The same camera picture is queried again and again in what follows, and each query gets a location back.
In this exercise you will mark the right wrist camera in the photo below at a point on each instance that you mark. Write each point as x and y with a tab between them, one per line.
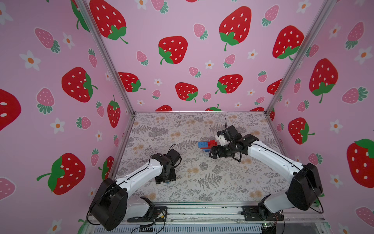
220	137

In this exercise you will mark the aluminium front rail frame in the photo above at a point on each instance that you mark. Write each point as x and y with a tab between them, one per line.
226	218

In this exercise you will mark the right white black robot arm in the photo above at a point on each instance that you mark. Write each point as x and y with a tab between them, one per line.
304	181

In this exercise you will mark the left aluminium corner post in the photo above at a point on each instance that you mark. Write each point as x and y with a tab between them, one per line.
84	8

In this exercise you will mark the right aluminium corner post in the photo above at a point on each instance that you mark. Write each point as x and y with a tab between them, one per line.
313	31

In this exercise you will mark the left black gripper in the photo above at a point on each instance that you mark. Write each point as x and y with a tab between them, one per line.
173	176

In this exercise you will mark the aluminium corner post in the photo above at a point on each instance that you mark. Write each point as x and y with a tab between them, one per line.
84	8
313	31

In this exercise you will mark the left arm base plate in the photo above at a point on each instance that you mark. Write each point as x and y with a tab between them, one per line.
153	214

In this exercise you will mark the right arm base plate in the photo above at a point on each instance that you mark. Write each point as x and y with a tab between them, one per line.
256	213

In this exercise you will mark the light blue 2x4 brick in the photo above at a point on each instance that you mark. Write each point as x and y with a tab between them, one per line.
203	145

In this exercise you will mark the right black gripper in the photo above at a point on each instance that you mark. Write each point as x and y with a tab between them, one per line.
217	150

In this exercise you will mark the red 2x4 brick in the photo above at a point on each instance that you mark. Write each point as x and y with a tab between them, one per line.
211	143

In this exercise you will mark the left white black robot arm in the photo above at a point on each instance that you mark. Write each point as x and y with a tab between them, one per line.
111	204

